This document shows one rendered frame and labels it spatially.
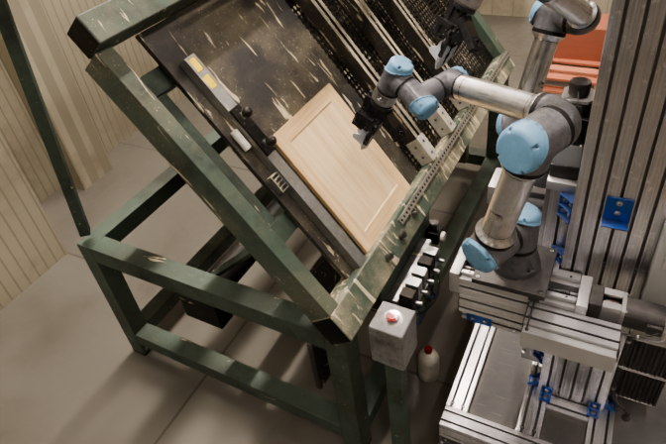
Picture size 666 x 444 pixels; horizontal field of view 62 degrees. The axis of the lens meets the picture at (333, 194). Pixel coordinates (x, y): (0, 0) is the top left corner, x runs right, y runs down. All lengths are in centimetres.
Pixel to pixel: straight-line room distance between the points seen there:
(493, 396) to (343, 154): 119
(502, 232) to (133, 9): 127
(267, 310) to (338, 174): 58
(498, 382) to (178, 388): 154
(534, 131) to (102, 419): 246
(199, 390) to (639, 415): 196
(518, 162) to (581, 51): 398
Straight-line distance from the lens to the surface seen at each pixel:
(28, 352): 362
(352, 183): 219
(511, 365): 267
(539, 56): 216
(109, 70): 182
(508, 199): 149
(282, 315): 211
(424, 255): 232
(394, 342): 185
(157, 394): 307
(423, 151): 251
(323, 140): 217
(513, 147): 136
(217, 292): 226
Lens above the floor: 237
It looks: 37 degrees down
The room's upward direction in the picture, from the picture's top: 8 degrees counter-clockwise
